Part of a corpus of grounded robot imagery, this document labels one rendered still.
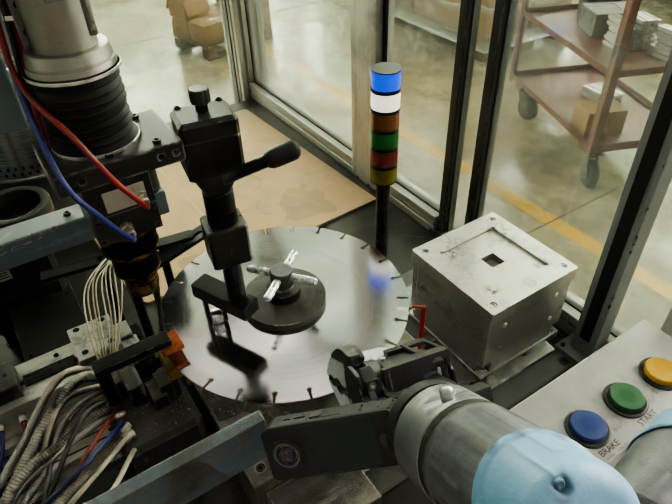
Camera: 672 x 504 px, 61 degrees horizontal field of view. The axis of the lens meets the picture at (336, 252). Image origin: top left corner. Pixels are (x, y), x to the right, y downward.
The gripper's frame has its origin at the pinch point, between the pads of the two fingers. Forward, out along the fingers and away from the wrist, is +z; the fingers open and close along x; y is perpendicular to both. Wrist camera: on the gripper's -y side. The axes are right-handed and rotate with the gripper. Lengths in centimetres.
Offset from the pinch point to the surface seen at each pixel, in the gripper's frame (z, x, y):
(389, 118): 24.2, 27.1, 23.4
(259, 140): 96, 35, 18
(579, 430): -3.7, -14.0, 25.7
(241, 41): 110, 65, 22
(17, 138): 63, 41, -33
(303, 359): 9.4, -0.3, -0.7
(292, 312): 14.5, 4.5, 0.3
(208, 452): -2.0, -2.9, -13.8
